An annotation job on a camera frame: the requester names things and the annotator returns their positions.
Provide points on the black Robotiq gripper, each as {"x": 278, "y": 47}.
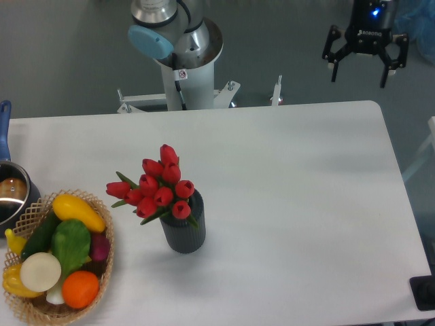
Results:
{"x": 369, "y": 32}

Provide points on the red tulip bouquet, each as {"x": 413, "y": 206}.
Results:
{"x": 160, "y": 193}

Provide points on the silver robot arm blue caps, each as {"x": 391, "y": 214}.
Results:
{"x": 160, "y": 26}

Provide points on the dark grey ribbed vase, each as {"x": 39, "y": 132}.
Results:
{"x": 181, "y": 235}

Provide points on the blue plastic bag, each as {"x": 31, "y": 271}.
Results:
{"x": 416, "y": 18}

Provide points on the black device at table edge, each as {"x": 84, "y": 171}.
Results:
{"x": 423, "y": 292}

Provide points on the purple red onion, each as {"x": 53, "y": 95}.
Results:
{"x": 99, "y": 247}

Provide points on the yellow squash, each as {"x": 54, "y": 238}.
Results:
{"x": 68, "y": 206}

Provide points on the green lettuce leaf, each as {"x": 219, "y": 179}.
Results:
{"x": 71, "y": 245}

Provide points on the orange fruit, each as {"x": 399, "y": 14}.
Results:
{"x": 80, "y": 289}

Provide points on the dark green cucumber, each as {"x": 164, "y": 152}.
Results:
{"x": 41, "y": 238}

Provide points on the white cut onion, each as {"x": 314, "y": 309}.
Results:
{"x": 40, "y": 272}

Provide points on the yellow banana tip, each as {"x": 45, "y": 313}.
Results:
{"x": 15, "y": 243}

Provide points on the woven wicker basket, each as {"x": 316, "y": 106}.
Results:
{"x": 37, "y": 311}

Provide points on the yellow bell pepper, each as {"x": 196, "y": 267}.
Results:
{"x": 12, "y": 283}

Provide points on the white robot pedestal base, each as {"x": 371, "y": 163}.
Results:
{"x": 184, "y": 89}

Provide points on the dark pot with blue handle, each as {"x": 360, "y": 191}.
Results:
{"x": 18, "y": 192}

